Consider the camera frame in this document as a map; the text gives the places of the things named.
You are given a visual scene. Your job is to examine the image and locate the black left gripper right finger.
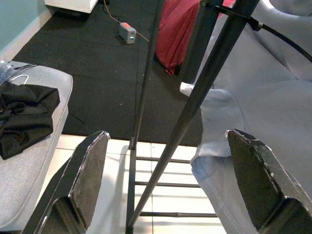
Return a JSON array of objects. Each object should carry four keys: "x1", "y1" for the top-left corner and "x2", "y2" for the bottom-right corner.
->
[{"x1": 225, "y1": 128, "x2": 312, "y2": 234}]

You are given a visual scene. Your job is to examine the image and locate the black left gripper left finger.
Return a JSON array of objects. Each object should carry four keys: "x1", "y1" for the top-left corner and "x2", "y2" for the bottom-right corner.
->
[{"x1": 21, "y1": 130, "x2": 110, "y2": 234}]

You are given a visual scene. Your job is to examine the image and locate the grey upholstered sofa seat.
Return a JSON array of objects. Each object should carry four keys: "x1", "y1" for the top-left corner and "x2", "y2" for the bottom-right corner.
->
[{"x1": 0, "y1": 60, "x2": 74, "y2": 232}]

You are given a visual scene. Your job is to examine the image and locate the pale grey blue garment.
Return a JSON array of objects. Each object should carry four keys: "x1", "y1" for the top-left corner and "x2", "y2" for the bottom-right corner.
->
[{"x1": 179, "y1": 0, "x2": 312, "y2": 234}]

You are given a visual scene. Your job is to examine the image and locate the crumpled black cloth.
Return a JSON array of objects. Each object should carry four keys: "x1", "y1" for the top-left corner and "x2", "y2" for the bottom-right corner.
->
[{"x1": 0, "y1": 80, "x2": 61, "y2": 160}]

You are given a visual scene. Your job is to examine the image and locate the black floor mat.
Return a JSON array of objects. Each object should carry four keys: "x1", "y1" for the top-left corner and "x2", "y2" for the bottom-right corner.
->
[{"x1": 12, "y1": 0, "x2": 204, "y2": 147}]

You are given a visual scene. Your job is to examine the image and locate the black metal rack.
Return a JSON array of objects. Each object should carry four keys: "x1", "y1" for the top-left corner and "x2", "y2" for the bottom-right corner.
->
[{"x1": 125, "y1": 0, "x2": 260, "y2": 234}]

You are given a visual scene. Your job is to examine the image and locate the clear plastic wrapper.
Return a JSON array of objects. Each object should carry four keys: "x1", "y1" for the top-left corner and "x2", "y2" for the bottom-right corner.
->
[{"x1": 0, "y1": 59, "x2": 15, "y2": 81}]

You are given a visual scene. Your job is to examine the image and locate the grey power adapter red label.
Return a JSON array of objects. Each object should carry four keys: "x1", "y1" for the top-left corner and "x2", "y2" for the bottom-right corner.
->
[{"x1": 118, "y1": 21, "x2": 137, "y2": 44}]

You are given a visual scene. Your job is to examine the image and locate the red garment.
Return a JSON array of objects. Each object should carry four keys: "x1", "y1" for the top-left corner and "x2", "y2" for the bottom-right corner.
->
[{"x1": 155, "y1": 0, "x2": 236, "y2": 76}]

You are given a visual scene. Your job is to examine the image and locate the white cabinet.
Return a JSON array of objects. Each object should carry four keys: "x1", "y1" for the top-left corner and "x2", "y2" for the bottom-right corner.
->
[{"x1": 44, "y1": 0, "x2": 99, "y2": 14}]

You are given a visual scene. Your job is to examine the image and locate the thin white wire hanger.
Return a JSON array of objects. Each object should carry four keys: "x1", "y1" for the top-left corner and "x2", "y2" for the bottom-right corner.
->
[{"x1": 8, "y1": 74, "x2": 29, "y2": 85}]

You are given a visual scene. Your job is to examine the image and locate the thick black cable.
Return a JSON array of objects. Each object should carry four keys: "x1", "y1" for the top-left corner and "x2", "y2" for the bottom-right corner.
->
[{"x1": 251, "y1": 18, "x2": 312, "y2": 63}]

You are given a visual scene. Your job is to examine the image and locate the thin tan cord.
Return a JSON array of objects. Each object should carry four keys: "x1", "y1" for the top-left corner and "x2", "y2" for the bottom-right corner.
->
[{"x1": 102, "y1": 0, "x2": 151, "y2": 43}]

